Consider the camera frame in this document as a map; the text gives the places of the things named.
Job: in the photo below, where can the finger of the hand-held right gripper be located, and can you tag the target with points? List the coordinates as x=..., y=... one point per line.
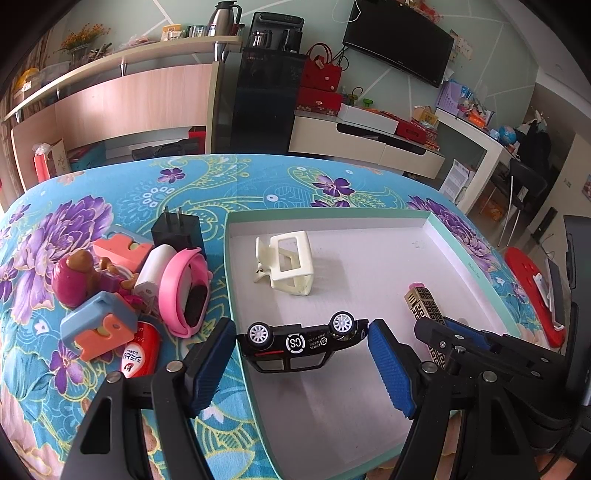
x=434, y=334
x=466, y=333

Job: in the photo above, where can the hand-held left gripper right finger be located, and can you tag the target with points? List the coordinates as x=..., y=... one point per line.
x=391, y=369

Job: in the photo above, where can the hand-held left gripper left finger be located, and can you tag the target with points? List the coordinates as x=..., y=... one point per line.
x=210, y=369

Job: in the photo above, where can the gold black patterned small box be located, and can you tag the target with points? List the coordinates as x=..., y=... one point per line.
x=422, y=302

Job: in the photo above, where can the red can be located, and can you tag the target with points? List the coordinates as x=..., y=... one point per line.
x=141, y=346

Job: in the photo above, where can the black toy car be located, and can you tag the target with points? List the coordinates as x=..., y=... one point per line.
x=300, y=344

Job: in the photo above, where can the pink toy watch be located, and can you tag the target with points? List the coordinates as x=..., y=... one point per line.
x=173, y=277

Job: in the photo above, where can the teal-edged white cardboard box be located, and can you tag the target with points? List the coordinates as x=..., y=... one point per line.
x=369, y=258

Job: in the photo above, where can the blue toy block orange insert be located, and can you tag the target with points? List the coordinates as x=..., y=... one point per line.
x=87, y=318

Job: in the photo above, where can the black power adapter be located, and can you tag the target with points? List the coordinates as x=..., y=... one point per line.
x=173, y=233

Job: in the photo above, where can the pink toy with brown bear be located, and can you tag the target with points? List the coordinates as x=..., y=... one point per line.
x=69, y=286

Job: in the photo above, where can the red plastic stool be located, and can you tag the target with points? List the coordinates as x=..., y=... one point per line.
x=524, y=272

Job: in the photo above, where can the white cylinder roll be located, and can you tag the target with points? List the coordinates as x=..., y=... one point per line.
x=152, y=272

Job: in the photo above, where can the white phone holder clip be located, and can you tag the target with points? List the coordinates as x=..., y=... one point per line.
x=288, y=277

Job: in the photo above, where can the orange toy block blue base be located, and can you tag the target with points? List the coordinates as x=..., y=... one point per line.
x=120, y=251

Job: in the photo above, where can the white floor calendar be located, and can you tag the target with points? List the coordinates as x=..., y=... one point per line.
x=455, y=180

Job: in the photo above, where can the black chair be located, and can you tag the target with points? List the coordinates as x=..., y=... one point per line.
x=524, y=180

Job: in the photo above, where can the white side desk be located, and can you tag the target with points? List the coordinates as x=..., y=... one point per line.
x=480, y=157

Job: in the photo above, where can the teal floral blanket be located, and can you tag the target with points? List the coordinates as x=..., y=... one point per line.
x=277, y=189

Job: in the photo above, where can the black hanging jacket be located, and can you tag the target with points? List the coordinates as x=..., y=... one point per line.
x=535, y=145

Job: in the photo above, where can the blue globe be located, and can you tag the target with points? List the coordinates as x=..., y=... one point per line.
x=509, y=134

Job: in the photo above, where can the red patterned flat box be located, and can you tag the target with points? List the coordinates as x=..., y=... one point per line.
x=415, y=131

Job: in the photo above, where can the small cardboard box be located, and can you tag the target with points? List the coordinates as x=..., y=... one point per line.
x=425, y=116

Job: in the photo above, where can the white television cabinet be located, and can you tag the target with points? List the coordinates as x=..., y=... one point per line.
x=332, y=138

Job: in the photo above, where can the white flat box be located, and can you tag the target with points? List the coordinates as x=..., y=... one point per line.
x=364, y=119

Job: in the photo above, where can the teal storage box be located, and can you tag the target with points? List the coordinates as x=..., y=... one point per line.
x=87, y=156

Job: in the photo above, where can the red gift box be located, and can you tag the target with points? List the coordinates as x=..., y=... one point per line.
x=318, y=101

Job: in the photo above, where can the wooden bar counter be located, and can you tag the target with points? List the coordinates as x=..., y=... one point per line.
x=138, y=97

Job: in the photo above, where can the black water dispenser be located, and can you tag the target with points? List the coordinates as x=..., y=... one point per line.
x=263, y=92

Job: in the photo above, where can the red handbag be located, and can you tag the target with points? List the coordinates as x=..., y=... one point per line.
x=321, y=74

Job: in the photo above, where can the black flat television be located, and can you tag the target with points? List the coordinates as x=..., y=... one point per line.
x=397, y=41

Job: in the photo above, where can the clear snack container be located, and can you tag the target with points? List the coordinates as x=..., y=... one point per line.
x=173, y=33

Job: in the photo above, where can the clear storage bin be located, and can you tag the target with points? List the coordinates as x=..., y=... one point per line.
x=27, y=81

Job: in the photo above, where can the steel thermos jug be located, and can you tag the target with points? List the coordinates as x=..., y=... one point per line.
x=221, y=18

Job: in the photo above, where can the yellow flowers in vase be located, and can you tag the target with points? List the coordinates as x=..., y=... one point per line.
x=85, y=39

